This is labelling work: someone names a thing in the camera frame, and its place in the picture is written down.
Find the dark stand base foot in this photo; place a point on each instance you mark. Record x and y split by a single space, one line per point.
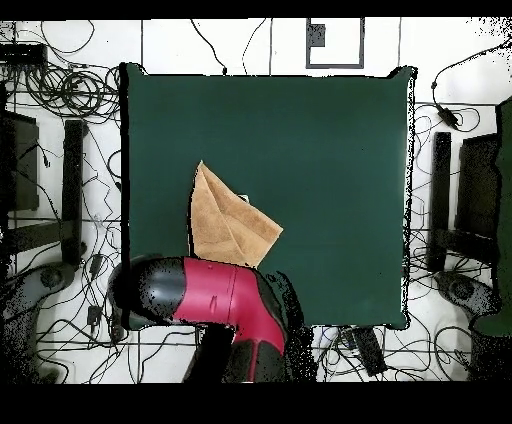
462 288
52 276

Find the dark flat box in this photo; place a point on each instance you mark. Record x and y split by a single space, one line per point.
476 188
22 160

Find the black flat device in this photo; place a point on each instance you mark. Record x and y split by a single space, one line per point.
22 54

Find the dark green table cloth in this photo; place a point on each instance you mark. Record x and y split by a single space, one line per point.
320 180

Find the black power strip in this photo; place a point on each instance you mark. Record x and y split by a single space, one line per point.
370 352

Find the small black power adapter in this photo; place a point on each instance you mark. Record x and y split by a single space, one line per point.
94 315

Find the gray rectangular floor frame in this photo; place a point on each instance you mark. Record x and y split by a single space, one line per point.
336 66

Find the gray square plate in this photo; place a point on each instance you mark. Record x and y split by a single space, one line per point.
316 36

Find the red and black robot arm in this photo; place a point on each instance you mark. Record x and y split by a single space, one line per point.
224 292

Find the tan terry towel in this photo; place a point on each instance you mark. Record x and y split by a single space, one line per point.
224 228

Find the black stand leg bar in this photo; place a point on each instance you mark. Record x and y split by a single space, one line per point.
440 192
72 180

